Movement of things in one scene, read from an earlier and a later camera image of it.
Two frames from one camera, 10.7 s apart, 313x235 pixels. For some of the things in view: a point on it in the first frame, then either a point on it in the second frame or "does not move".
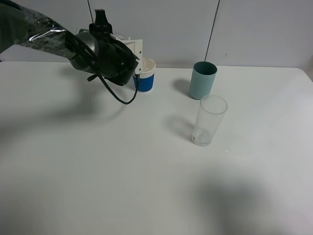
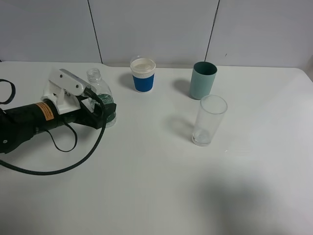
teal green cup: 202,78 does not move
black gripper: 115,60 -> 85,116
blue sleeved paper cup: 146,77 does not move
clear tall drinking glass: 209,118 does not move
